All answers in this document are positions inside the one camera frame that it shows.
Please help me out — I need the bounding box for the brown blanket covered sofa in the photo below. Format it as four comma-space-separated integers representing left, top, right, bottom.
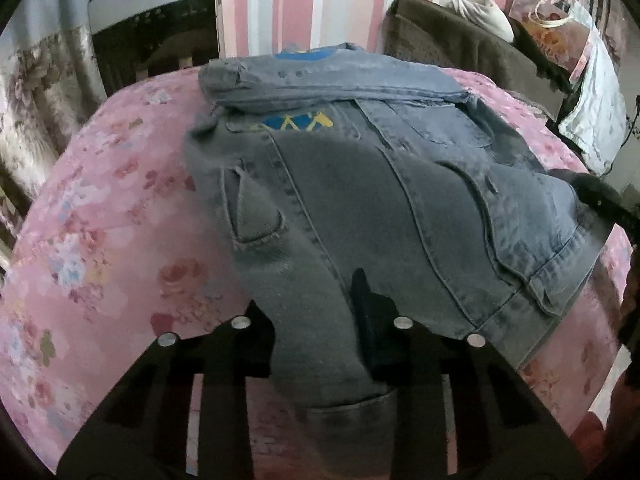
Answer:
383, 0, 568, 122

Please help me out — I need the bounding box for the pink floral bed sheet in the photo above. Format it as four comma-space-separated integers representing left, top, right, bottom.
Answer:
1, 68, 631, 479

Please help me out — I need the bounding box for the white quilted blanket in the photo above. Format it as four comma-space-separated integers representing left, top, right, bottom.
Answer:
558, 0, 626, 177

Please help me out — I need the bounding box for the pink floral gift bag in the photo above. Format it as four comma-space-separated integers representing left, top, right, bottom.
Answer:
509, 0, 591, 84

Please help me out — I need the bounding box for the black garment on sofa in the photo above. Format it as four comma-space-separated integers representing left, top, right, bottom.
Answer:
509, 18, 577, 94

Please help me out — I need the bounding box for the person's right hand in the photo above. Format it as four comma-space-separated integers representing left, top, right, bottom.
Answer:
570, 363, 639, 480

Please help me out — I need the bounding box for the blue denim jacket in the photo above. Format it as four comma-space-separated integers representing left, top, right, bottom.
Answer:
184, 44, 612, 478

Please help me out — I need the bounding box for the white folded garment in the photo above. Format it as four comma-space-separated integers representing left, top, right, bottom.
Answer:
447, 0, 514, 44

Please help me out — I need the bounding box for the blue floral curtain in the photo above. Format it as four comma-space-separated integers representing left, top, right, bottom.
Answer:
1, 0, 106, 258

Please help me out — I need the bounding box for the black silver water dispenser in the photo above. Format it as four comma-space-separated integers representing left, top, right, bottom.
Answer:
88, 0, 219, 96

